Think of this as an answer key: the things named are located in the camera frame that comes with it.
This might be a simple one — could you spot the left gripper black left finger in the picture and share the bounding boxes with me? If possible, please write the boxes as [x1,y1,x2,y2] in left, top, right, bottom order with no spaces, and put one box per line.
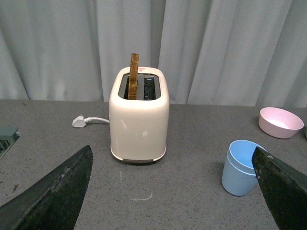
[0,145,93,230]

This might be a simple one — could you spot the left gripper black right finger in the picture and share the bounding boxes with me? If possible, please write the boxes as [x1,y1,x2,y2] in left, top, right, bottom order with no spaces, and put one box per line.
[252,147,307,230]

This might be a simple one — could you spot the light blue plastic cup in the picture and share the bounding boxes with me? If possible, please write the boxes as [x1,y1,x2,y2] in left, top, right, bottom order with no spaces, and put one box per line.
[221,151,257,196]

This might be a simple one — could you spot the pink plastic bowl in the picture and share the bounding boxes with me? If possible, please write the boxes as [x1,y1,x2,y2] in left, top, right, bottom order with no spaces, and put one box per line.
[259,107,304,139]

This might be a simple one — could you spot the grey-green dish rack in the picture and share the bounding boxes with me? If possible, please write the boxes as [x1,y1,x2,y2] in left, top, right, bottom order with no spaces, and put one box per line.
[0,126,21,159]

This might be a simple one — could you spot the white power plug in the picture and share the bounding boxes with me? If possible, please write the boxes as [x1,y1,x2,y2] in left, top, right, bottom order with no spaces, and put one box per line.
[72,115,86,128]

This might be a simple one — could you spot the cream white toaster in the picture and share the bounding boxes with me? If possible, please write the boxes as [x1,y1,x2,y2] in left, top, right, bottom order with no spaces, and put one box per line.
[109,67,169,163]

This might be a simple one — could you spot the white pleated curtain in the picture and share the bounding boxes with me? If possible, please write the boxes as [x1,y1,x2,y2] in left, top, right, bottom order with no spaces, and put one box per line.
[0,0,307,107]

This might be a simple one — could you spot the brown toast slice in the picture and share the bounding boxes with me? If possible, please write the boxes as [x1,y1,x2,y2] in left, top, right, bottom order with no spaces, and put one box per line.
[128,53,140,100]

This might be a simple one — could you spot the white power cable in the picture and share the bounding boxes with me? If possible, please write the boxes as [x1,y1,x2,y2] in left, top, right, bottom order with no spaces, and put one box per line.
[83,116,110,124]

